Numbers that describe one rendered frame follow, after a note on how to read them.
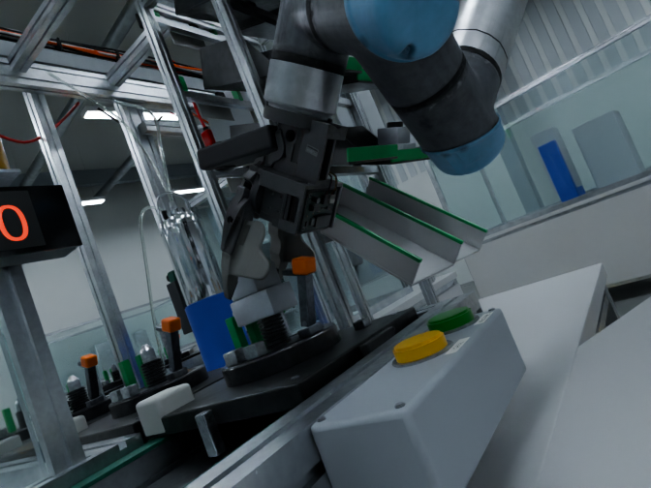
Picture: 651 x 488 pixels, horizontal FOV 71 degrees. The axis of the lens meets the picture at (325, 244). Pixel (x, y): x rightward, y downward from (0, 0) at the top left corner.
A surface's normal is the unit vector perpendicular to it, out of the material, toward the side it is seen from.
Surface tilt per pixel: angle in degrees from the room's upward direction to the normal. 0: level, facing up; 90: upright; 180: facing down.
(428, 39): 126
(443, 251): 90
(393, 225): 90
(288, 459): 90
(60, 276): 90
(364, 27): 104
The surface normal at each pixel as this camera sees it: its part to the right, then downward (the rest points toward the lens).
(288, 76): -0.38, 0.20
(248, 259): -0.46, -0.13
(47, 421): 0.75, -0.35
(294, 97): -0.09, 0.29
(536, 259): -0.64, 0.18
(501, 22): 0.37, -0.22
